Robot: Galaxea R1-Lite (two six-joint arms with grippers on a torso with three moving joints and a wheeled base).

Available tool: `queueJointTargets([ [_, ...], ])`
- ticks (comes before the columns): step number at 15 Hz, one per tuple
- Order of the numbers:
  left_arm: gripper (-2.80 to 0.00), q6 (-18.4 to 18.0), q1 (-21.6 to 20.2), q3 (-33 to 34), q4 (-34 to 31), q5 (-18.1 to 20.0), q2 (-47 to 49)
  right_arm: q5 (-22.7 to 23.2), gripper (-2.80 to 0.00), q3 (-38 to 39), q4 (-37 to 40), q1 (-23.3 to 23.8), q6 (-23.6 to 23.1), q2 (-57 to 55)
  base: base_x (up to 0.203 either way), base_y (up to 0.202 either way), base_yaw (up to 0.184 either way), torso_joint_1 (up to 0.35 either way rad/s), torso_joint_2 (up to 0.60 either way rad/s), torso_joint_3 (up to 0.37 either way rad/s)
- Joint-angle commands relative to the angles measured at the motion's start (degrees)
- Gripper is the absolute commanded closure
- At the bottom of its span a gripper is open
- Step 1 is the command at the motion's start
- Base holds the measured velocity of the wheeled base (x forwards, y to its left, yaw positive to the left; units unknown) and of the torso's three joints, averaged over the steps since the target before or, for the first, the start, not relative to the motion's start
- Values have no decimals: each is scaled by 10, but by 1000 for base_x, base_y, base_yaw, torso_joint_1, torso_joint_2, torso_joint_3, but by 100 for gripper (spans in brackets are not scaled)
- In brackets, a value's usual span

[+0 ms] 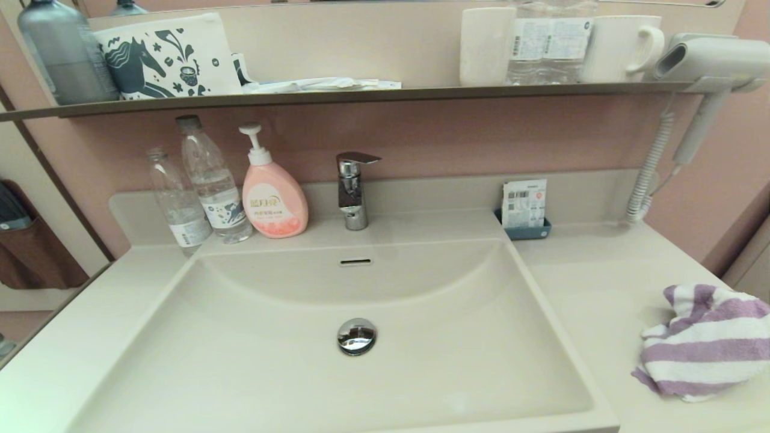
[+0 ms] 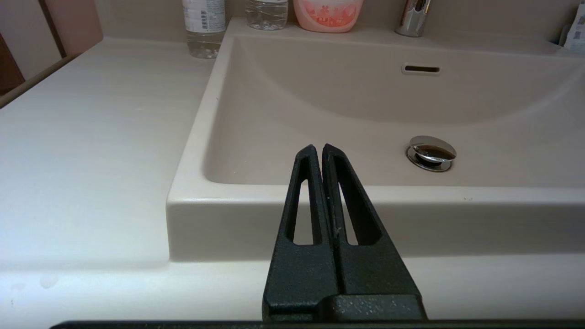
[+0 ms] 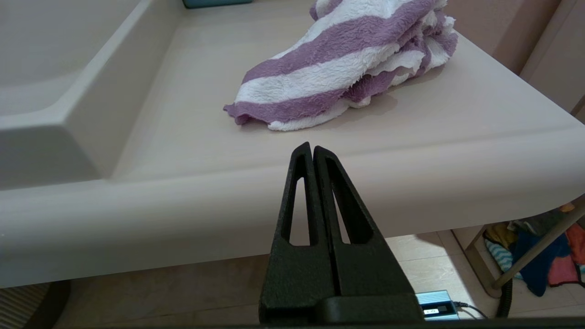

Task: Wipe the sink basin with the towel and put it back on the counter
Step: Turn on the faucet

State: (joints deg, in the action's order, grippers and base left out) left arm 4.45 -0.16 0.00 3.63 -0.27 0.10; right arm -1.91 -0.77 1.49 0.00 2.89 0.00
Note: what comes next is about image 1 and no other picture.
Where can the chrome drain stopper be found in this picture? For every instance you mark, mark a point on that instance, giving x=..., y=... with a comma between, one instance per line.
x=356, y=337

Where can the flat white plastic packet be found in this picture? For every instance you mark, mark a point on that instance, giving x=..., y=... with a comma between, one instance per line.
x=325, y=84

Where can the small blue plastic tray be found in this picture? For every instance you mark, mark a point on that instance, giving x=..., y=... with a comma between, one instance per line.
x=529, y=233

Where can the pink soap pump bottle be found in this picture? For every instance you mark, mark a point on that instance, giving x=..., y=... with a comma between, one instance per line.
x=274, y=204

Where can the white printed packet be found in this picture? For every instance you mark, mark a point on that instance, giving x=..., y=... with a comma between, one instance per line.
x=524, y=201

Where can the grey translucent bottle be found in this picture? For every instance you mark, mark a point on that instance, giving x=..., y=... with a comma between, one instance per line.
x=66, y=54

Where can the white hair dryer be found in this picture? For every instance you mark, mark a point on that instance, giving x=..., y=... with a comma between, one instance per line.
x=716, y=57

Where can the chrome sink faucet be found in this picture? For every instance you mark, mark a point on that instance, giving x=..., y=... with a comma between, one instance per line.
x=352, y=192

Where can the brown wall shelf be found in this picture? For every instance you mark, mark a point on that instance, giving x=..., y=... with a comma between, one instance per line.
x=361, y=95

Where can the white ceramic sink basin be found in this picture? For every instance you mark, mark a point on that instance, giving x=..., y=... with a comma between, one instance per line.
x=361, y=385

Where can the tall clear water bottle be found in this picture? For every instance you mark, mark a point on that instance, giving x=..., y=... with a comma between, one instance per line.
x=213, y=180

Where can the wall mirror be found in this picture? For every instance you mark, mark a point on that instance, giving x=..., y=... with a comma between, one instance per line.
x=361, y=42

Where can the small clear water bottle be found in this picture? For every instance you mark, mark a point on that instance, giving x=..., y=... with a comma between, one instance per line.
x=177, y=204

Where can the brown hanging pouch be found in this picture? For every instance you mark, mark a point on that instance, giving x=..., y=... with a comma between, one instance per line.
x=36, y=258

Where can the white horse print pouch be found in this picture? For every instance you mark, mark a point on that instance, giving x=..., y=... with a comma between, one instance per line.
x=168, y=54

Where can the purple white striped towel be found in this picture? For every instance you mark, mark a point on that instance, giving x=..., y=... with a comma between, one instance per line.
x=704, y=349

